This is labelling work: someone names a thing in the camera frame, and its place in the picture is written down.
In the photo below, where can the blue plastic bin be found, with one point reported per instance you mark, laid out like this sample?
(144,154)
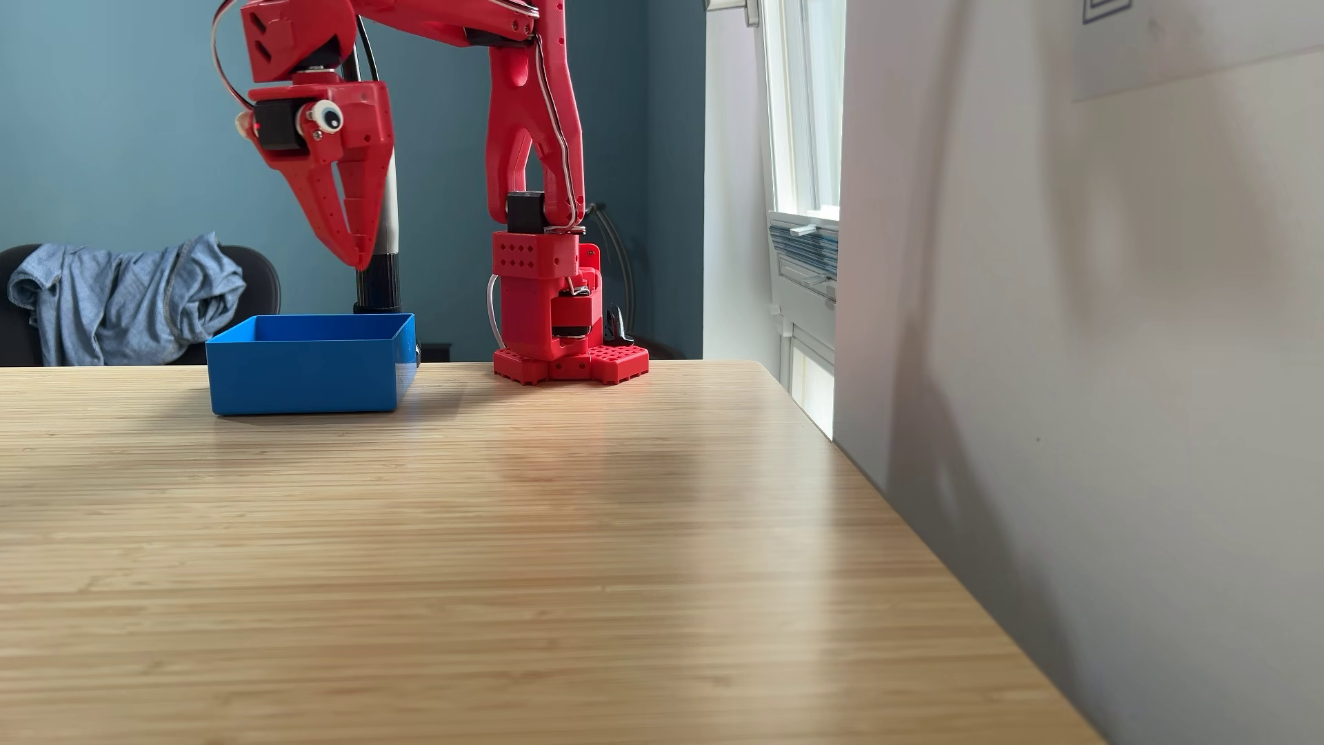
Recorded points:
(300,378)

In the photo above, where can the black chair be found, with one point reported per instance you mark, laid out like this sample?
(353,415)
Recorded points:
(264,285)

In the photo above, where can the grey blue cloth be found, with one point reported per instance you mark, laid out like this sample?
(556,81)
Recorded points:
(124,300)

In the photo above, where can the black table clamp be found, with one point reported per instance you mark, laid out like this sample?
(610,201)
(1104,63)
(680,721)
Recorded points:
(619,329)

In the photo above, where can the window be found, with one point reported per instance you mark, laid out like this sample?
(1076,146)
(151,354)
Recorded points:
(812,103)

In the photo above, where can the folded window blind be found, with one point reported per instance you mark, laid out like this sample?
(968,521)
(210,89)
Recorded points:
(807,250)

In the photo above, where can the black gooseneck camera stand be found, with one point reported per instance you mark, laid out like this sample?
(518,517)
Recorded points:
(379,285)

